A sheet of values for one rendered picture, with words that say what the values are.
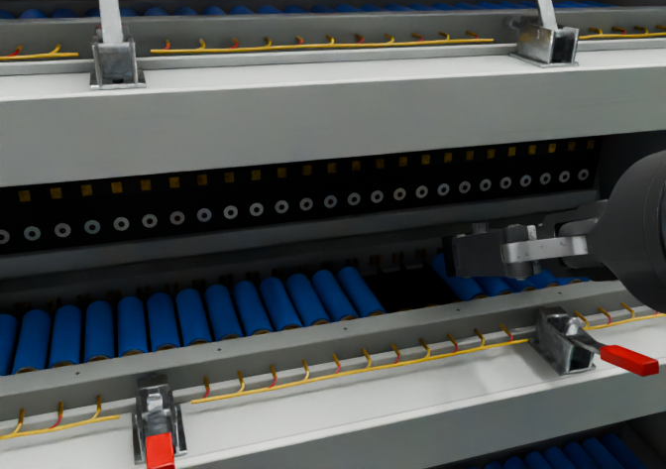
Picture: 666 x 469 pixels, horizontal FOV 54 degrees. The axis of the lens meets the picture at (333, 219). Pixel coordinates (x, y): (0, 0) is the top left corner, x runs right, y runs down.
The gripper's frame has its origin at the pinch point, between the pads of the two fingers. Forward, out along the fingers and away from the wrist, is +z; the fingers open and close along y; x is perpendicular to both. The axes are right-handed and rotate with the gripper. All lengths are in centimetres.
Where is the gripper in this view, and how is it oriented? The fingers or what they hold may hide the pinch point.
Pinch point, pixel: (493, 251)
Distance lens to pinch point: 47.2
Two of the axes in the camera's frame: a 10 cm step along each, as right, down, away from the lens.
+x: -1.2, -9.9, 0.7
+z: -2.5, 1.0, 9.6
